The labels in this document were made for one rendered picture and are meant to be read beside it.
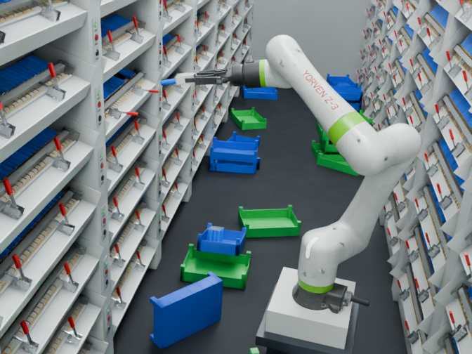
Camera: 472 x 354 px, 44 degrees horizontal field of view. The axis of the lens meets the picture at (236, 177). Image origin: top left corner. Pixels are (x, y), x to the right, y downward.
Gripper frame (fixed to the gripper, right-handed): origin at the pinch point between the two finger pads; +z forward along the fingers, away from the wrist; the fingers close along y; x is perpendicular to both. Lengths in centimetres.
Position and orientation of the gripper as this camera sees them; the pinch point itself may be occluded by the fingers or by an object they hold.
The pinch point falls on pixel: (186, 78)
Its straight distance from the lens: 204.5
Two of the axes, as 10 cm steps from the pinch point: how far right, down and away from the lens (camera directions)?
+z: -9.8, 0.3, 1.7
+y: -1.4, 4.2, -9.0
